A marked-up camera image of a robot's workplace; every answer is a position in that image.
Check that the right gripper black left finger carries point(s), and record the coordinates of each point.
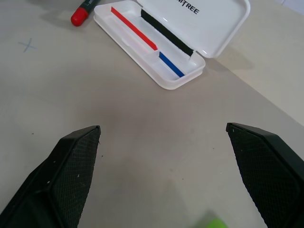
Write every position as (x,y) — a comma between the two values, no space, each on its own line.
(64,180)

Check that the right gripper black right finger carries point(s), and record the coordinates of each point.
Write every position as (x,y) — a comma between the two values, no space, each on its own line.
(266,171)

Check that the dark marker with red cap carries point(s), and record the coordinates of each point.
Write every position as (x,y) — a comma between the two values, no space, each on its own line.
(79,15)

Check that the green highlighter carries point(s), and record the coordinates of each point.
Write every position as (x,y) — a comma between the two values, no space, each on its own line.
(213,224)

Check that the white plastic pencil case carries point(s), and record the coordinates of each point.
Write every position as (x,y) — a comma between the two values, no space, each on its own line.
(213,28)

